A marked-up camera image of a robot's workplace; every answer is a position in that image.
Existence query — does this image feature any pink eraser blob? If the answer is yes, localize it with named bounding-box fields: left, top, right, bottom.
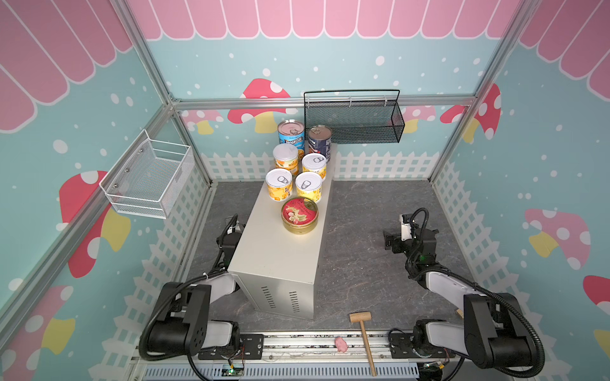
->
left=335, top=337, right=349, bottom=353

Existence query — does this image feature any yellow can silver lid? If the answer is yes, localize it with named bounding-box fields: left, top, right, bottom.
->
left=265, top=168, right=292, bottom=202

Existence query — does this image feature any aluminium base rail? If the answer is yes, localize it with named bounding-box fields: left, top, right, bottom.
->
left=193, top=329, right=508, bottom=380

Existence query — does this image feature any white wire mesh basket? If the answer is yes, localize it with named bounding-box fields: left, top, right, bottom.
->
left=99, top=130, right=195, bottom=219

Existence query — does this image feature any dark chopped tomatoes can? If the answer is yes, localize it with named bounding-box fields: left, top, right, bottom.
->
left=307, top=125, right=332, bottom=160

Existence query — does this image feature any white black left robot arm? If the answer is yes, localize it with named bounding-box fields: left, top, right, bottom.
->
left=138, top=214, right=243, bottom=361

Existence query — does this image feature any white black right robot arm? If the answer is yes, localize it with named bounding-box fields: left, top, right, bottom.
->
left=384, top=207, right=546, bottom=379

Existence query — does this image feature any grey metal cabinet counter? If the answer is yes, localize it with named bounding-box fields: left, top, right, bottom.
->
left=228, top=143, right=338, bottom=320

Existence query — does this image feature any green yellow white lid can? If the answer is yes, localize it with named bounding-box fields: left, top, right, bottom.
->
left=273, top=143, right=300, bottom=176

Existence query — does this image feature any black wire mesh basket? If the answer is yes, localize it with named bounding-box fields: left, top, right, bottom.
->
left=303, top=89, right=405, bottom=144

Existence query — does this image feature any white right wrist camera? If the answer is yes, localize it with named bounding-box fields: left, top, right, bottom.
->
left=400, top=214, right=413, bottom=241

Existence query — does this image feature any white lid small can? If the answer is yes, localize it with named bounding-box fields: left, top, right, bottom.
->
left=301, top=153, right=327, bottom=180

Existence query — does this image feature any wooden mallet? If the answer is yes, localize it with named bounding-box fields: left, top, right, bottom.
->
left=349, top=311, right=377, bottom=377

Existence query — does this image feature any blue chicken noodle soup can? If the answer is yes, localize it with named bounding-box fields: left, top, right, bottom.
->
left=277, top=119, right=305, bottom=160

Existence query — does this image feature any red lid tin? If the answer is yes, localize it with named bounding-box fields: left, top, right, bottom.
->
left=281, top=197, right=319, bottom=234

